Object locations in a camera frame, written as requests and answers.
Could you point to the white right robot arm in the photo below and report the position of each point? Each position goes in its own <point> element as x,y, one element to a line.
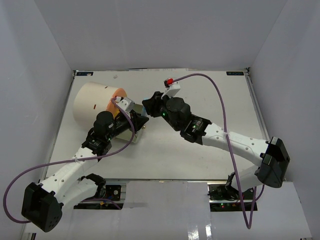
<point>270,158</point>

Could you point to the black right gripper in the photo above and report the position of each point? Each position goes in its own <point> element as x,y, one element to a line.
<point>152,105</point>

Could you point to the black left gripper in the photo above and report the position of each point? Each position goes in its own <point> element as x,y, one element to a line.
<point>137,120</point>

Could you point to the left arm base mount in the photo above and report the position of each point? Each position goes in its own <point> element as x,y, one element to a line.
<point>113,199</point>

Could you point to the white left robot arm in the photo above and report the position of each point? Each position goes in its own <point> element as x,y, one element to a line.
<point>44,202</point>

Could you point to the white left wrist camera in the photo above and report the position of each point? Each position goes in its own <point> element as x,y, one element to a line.
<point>125,104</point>

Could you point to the cream cylindrical drawer organizer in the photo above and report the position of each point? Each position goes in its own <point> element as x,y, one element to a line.
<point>92,99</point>

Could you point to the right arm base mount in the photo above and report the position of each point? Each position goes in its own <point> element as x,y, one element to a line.
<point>223,197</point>

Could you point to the orange top drawer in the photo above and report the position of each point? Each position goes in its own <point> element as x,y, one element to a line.
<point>117,97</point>

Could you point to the blue highlighter cap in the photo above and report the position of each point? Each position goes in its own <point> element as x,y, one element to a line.
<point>143,112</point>

